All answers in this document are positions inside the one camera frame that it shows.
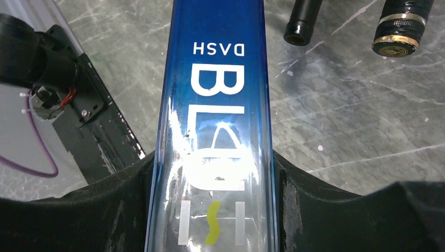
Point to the blue glass bottle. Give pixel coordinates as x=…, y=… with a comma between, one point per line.
x=213, y=185

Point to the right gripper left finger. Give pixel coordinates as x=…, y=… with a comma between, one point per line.
x=108, y=215

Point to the clear square liquor bottle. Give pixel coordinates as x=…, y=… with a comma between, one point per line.
x=401, y=27

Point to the black base bar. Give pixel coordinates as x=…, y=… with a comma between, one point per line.
x=92, y=128

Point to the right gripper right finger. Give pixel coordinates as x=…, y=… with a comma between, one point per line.
x=314, y=215

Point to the dark green wine bottle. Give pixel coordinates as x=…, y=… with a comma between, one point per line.
x=300, y=27

